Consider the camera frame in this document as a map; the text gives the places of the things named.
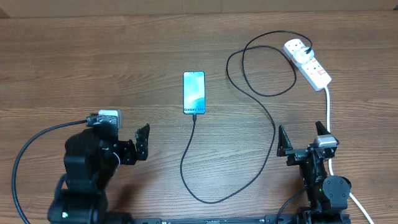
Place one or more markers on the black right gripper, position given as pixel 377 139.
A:
pixel 296 155

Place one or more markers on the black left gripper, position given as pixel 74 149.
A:
pixel 129 155

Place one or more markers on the Samsung Galaxy smartphone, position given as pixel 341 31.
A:
pixel 194 92

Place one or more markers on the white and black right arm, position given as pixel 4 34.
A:
pixel 327 194

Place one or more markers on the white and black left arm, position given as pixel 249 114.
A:
pixel 92 158

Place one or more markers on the white USB charger plug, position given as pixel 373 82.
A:
pixel 303 55

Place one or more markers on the white power strip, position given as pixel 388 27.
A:
pixel 314 73

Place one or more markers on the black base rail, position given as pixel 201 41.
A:
pixel 267 219

